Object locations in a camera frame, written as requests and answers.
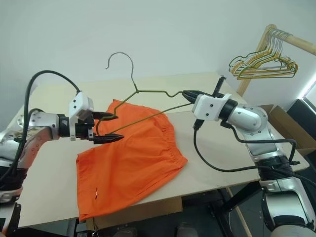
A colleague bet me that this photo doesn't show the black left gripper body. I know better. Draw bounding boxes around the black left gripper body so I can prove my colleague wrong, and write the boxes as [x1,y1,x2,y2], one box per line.
[75,111,96,143]

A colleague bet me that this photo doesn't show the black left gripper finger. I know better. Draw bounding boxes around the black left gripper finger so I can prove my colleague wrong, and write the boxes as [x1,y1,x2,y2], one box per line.
[93,133,124,145]
[91,111,119,122]

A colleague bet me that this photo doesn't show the orange shorts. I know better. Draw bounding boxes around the orange shorts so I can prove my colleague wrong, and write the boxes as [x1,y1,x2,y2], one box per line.
[75,98,189,222]

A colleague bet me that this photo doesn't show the olive green wire hanger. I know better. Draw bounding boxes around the olive green wire hanger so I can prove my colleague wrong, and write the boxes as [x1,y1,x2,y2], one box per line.
[95,51,196,138]

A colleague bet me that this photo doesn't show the brown cardboard box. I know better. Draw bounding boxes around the brown cardboard box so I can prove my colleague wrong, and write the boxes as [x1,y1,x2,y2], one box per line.
[258,104,316,157]

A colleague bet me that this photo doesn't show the dark rounded shape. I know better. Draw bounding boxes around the dark rounded shape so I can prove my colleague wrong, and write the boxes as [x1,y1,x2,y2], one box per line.
[175,222,196,237]
[114,226,139,237]

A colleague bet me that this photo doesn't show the black monitor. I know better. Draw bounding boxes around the black monitor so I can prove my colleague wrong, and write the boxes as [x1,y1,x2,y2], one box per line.
[285,98,316,127]

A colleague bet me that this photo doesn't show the wooden clothes rack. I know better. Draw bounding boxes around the wooden clothes rack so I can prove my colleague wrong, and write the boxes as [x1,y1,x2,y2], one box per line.
[236,24,316,96]

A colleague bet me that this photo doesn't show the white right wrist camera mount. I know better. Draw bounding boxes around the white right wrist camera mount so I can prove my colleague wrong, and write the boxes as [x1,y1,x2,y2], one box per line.
[192,93,233,122]

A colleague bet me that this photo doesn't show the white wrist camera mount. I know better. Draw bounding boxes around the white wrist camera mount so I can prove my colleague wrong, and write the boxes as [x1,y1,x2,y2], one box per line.
[192,93,233,122]
[68,91,95,142]

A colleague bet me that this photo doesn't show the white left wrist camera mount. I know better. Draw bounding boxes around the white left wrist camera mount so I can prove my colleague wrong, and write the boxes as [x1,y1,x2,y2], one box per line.
[68,91,95,142]

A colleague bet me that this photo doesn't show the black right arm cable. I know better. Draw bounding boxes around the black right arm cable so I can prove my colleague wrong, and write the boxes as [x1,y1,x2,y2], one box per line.
[220,120,316,185]
[192,119,263,172]

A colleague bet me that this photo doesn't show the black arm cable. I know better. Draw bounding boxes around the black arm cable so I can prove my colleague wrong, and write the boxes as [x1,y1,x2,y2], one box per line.
[192,119,263,172]
[0,70,82,191]
[220,120,316,185]

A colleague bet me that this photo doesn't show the dark green wire hanger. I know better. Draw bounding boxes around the dark green wire hanger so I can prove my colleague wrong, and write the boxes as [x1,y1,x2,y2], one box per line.
[228,52,272,76]

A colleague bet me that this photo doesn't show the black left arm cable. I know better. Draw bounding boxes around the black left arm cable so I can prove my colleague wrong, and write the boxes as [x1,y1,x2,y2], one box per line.
[0,70,82,191]

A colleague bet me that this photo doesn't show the bunch of wire hangers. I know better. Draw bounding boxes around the bunch of wire hangers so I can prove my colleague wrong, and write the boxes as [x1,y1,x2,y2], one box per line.
[232,29,299,81]

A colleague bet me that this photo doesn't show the silver wire hanger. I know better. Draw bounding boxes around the silver wire hanger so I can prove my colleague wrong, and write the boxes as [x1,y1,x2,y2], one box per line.
[266,28,297,73]

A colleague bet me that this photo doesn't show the black table frame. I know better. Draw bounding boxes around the black table frame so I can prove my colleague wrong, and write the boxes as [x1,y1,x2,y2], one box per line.
[207,182,263,224]

